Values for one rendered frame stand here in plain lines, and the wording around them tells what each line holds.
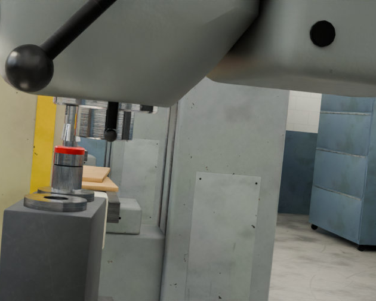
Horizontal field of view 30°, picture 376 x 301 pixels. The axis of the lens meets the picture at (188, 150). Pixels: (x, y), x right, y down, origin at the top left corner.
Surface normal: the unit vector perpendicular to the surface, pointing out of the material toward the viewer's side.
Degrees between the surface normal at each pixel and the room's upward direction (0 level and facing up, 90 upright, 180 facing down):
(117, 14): 108
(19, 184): 90
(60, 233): 90
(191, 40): 124
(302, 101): 90
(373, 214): 90
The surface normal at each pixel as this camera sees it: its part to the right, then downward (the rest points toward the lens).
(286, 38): -0.53, 0.00
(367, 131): -0.97, -0.08
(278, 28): -0.76, -0.04
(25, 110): 0.22, 0.07
